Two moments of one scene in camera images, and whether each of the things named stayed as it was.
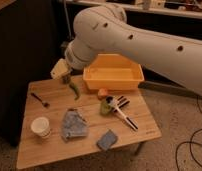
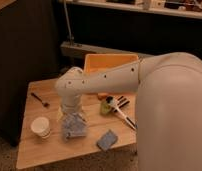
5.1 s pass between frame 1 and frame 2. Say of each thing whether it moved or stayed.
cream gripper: moved
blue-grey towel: stayed
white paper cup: stayed
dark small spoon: stayed
